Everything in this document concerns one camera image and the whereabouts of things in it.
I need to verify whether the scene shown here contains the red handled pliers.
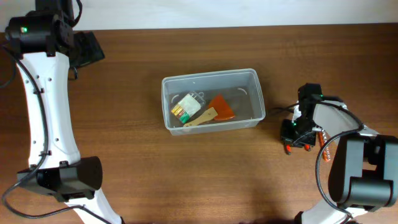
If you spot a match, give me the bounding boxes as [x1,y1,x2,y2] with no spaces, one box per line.
[284,144,312,155]

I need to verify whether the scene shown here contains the orange handled corkscrew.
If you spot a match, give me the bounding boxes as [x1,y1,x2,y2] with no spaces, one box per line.
[317,130,330,162]

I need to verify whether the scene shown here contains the orange scraper wooden handle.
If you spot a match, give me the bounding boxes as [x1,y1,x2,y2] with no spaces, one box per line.
[183,95,235,127]

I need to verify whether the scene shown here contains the clear plastic container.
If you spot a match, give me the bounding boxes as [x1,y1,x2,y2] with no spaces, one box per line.
[162,68,266,136]

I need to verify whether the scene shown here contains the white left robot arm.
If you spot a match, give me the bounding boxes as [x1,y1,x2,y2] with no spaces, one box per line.
[3,0,123,223]

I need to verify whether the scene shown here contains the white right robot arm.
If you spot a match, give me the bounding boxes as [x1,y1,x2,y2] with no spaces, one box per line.
[280,83,397,224]

